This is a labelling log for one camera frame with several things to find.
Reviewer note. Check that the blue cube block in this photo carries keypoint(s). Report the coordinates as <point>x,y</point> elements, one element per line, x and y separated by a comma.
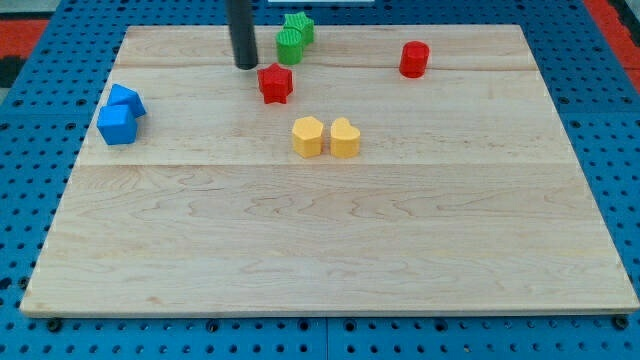
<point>117,125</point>

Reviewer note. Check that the green star block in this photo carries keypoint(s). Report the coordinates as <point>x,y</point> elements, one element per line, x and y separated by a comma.
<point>302,24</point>

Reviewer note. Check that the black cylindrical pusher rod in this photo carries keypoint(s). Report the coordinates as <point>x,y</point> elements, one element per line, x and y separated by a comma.
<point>241,29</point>

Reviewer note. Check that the yellow hexagon block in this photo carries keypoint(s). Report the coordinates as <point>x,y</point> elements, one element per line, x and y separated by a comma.
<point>307,136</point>

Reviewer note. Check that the yellow heart block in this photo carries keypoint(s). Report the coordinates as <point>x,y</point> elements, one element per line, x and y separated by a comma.
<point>344,139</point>

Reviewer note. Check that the red star block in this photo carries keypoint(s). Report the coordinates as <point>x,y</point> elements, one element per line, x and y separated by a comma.
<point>275,83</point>

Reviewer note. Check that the blue triangle block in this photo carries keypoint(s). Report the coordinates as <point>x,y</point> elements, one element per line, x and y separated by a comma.
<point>121,95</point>

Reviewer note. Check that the green cylinder block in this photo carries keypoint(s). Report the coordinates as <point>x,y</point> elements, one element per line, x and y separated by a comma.
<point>289,46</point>

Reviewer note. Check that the red cylinder block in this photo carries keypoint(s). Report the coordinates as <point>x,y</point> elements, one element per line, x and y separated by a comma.
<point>414,59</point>

